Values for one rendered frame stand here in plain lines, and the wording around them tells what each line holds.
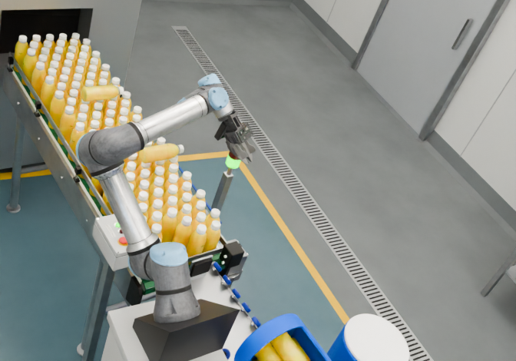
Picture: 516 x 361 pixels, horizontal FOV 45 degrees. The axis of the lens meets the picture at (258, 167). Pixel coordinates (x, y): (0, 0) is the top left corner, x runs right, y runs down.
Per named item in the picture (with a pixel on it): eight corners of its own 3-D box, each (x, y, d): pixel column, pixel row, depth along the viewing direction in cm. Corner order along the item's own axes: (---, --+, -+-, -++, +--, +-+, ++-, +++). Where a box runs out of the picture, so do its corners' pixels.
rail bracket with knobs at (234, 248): (222, 272, 274) (229, 256, 268) (213, 260, 278) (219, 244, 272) (240, 266, 280) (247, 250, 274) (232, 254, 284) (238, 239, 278)
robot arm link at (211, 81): (191, 84, 229) (208, 73, 234) (205, 110, 232) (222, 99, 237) (202, 81, 223) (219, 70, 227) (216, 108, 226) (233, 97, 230)
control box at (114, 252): (113, 271, 244) (117, 253, 238) (91, 235, 254) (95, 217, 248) (136, 264, 250) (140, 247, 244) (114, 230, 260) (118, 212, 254)
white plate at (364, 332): (377, 383, 236) (376, 385, 237) (422, 356, 253) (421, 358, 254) (331, 326, 251) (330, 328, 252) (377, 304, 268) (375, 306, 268)
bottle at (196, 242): (180, 256, 274) (190, 226, 262) (192, 251, 278) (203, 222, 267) (189, 267, 270) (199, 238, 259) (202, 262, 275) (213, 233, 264)
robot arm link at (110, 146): (97, 134, 184) (223, 77, 211) (84, 137, 193) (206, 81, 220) (114, 170, 187) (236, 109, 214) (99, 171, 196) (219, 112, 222)
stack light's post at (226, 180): (176, 319, 358) (227, 177, 292) (172, 314, 360) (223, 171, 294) (182, 317, 360) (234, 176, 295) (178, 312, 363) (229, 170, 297)
